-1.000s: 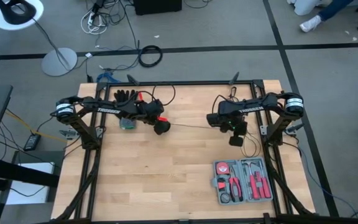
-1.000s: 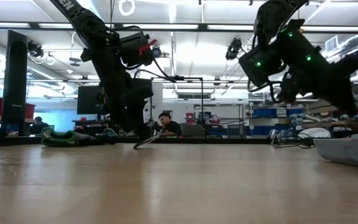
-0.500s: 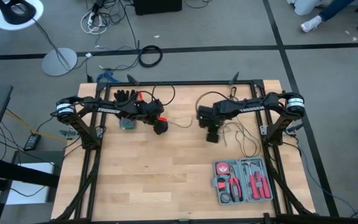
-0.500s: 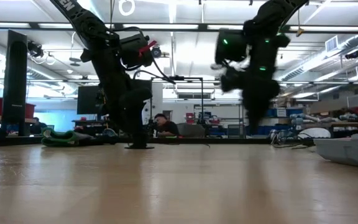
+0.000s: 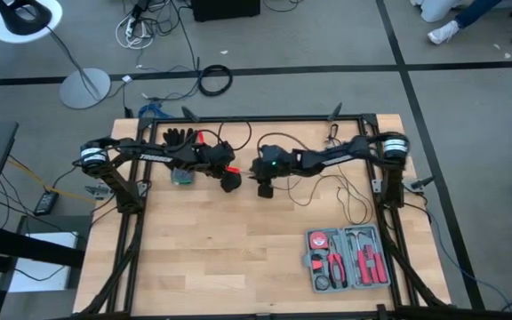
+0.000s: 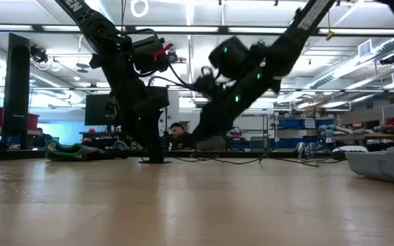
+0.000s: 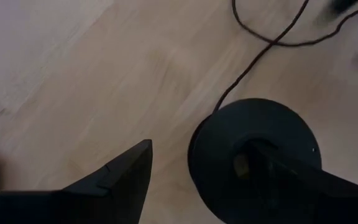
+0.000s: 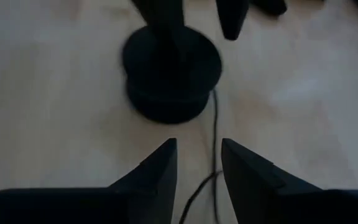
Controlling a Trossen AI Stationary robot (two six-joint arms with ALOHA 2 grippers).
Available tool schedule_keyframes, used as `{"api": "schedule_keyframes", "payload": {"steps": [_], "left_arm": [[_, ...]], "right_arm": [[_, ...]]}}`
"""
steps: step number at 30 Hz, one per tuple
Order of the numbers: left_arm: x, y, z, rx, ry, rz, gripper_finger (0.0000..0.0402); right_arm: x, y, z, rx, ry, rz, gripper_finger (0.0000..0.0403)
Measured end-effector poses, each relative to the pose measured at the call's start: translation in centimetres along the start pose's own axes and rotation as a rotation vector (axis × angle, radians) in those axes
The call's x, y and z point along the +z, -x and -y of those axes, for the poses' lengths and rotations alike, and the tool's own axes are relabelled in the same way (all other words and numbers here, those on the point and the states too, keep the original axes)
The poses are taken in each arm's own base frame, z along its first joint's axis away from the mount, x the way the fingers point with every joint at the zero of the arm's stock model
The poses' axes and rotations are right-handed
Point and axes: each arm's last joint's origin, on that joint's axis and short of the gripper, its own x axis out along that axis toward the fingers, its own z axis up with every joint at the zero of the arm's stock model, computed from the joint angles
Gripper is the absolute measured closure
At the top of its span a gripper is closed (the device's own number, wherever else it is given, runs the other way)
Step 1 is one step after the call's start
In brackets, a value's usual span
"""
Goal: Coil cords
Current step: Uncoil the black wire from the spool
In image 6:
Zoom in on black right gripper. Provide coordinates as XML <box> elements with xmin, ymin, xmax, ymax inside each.
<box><xmin>192</xmin><ymin>78</ymin><xmax>270</xmax><ymax>143</ymax></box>

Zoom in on black monitor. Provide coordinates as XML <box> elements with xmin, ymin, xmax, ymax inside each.
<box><xmin>84</xmin><ymin>92</ymin><xmax>119</xmax><ymax>126</ymax></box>

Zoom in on red strap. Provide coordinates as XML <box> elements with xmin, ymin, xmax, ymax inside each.
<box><xmin>153</xmin><ymin>42</ymin><xmax>174</xmax><ymax>62</ymax></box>

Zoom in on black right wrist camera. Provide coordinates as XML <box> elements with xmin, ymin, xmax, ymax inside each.
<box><xmin>192</xmin><ymin>66</ymin><xmax>225</xmax><ymax>98</ymax></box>

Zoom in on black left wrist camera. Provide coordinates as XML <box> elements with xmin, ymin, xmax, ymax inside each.
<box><xmin>142</xmin><ymin>85</ymin><xmax>170</xmax><ymax>111</ymax></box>

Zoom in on white hanging ring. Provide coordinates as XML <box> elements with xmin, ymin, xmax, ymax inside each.
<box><xmin>130</xmin><ymin>0</ymin><xmax>150</xmax><ymax>18</ymax></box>

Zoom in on black framed ceiling light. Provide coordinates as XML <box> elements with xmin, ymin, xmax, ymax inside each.
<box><xmin>0</xmin><ymin>23</ymin><xmax>394</xmax><ymax>38</ymax></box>

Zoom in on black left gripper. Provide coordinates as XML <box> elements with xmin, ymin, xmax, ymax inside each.
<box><xmin>109</xmin><ymin>81</ymin><xmax>162</xmax><ymax>150</ymax></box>

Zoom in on wooden work table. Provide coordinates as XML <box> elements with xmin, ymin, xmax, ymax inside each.
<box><xmin>330</xmin><ymin>133</ymin><xmax>394</xmax><ymax>151</ymax></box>

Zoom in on black table frame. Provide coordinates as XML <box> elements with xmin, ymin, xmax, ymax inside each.
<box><xmin>0</xmin><ymin>149</ymin><xmax>347</xmax><ymax>162</ymax></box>

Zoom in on black vertical post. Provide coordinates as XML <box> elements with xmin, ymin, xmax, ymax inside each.
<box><xmin>1</xmin><ymin>33</ymin><xmax>31</xmax><ymax>150</ymax></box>

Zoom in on grey laptop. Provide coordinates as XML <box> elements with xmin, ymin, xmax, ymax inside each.
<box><xmin>196</xmin><ymin>136</ymin><xmax>226</xmax><ymax>152</ymax></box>

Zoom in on thin black cord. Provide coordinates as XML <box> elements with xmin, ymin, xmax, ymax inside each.
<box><xmin>140</xmin><ymin>152</ymin><xmax>343</xmax><ymax>168</ymax></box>

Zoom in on person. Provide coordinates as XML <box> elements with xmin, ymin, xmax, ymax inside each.
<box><xmin>34</xmin><ymin>127</ymin><xmax>53</xmax><ymax>148</ymax></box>
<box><xmin>168</xmin><ymin>122</ymin><xmax>198</xmax><ymax>151</ymax></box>

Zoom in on silver blue bundle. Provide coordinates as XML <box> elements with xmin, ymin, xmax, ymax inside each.
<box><xmin>294</xmin><ymin>141</ymin><xmax>321</xmax><ymax>159</ymax></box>

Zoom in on grey plastic tool case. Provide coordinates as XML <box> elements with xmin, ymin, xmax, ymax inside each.
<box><xmin>344</xmin><ymin>146</ymin><xmax>394</xmax><ymax>187</ymax></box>

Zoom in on black green work glove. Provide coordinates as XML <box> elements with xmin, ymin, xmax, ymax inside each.
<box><xmin>45</xmin><ymin>152</ymin><xmax>129</xmax><ymax>162</ymax></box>
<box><xmin>45</xmin><ymin>138</ymin><xmax>104</xmax><ymax>156</ymax></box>

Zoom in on shelf with blue bins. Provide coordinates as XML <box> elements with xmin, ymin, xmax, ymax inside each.
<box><xmin>272</xmin><ymin>114</ymin><xmax>337</xmax><ymax>151</ymax></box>

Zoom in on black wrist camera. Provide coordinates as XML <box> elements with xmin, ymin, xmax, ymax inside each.
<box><xmin>142</xmin><ymin>85</ymin><xmax>170</xmax><ymax>111</ymax></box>
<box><xmin>192</xmin><ymin>66</ymin><xmax>225</xmax><ymax>98</ymax></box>

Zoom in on white column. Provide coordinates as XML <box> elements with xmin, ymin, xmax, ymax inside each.
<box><xmin>159</xmin><ymin>90</ymin><xmax>181</xmax><ymax>138</ymax></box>

